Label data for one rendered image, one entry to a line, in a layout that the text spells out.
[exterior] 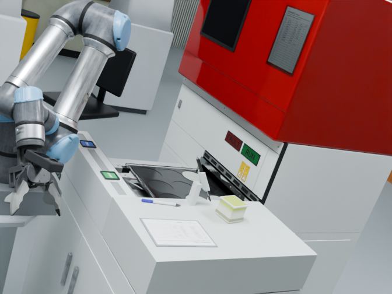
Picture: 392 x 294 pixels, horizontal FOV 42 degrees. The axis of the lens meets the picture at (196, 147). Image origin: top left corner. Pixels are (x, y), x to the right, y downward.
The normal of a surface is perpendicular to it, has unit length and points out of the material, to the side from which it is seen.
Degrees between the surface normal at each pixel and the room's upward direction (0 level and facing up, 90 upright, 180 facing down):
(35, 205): 90
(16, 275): 0
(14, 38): 90
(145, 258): 90
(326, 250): 90
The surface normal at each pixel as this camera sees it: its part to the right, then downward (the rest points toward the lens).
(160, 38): 0.48, 0.43
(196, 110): -0.83, -0.09
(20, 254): 0.30, -0.90
